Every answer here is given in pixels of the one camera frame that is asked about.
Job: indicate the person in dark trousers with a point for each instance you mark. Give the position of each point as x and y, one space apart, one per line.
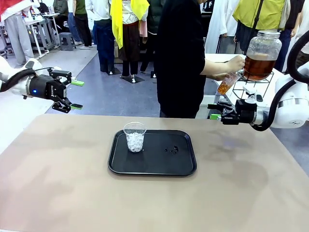
83 26

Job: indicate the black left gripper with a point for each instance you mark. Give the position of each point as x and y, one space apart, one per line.
43 88

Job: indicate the glass drink dispenser jar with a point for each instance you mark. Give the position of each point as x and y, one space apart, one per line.
262 65

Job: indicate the black plastic tray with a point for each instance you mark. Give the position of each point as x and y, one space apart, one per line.
154 164

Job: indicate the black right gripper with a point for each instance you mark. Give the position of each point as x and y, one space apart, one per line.
246 113

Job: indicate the mannequin in navy trousers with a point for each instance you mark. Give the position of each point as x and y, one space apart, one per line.
103 43

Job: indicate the dark liquid spill drops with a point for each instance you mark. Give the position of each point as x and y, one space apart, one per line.
174 150

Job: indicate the person's right forearm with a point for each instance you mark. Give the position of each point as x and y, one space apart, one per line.
213 67

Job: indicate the person's right hand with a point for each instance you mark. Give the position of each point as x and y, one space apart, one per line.
234 64

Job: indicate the white side table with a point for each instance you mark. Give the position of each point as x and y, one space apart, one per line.
212 57

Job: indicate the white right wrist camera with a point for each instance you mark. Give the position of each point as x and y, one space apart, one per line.
250 96

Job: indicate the grey metal workbench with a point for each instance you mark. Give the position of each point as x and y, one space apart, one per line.
44 26

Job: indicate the mannequin in black coat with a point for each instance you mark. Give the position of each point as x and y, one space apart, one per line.
150 48

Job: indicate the grey plastic stool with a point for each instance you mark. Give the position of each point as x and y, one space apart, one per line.
67 36

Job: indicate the mannequin with yellow scarf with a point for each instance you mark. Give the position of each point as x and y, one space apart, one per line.
129 31

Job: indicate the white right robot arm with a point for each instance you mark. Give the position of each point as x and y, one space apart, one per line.
292 108

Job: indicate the person in black shirt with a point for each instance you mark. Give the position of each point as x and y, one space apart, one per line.
178 60

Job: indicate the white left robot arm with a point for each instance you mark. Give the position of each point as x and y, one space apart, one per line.
17 93

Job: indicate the person's left hand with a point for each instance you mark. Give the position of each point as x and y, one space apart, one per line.
218 77

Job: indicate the clear plastic cup with ice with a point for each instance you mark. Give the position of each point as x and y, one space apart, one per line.
135 142
224 87

